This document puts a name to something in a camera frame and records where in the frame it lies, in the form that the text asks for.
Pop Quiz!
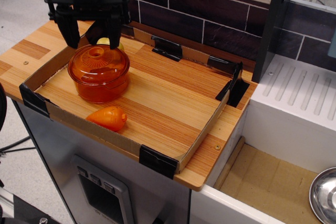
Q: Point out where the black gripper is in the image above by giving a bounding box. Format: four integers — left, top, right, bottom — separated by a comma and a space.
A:
44, 0, 131, 49

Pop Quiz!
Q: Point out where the orange transparent pot lid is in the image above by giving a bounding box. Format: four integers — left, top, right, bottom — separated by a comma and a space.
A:
68, 45, 130, 89

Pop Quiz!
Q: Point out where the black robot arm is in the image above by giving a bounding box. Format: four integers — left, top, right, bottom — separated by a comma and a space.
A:
45, 0, 131, 49

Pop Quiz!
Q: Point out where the orange transparent pot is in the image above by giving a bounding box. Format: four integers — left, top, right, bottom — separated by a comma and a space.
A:
68, 50, 131, 104

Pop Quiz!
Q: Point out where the yellow toy potato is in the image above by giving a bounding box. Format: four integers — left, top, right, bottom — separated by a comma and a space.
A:
97, 37, 124, 51

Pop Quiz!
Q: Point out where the cardboard fence with black tape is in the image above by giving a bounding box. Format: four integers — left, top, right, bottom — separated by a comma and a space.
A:
15, 22, 255, 189

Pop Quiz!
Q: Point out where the orange toy carrot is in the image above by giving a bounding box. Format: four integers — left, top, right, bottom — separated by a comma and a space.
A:
86, 106, 128, 132

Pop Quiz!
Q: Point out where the silver toy dishwasher front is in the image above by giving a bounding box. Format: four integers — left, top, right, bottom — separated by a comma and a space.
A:
15, 103, 191, 223

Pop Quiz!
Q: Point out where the white toy sink unit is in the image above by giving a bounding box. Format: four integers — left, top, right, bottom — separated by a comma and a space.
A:
190, 56, 335, 223

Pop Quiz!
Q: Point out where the silver metal bowl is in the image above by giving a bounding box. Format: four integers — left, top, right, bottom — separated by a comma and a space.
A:
309, 167, 335, 223

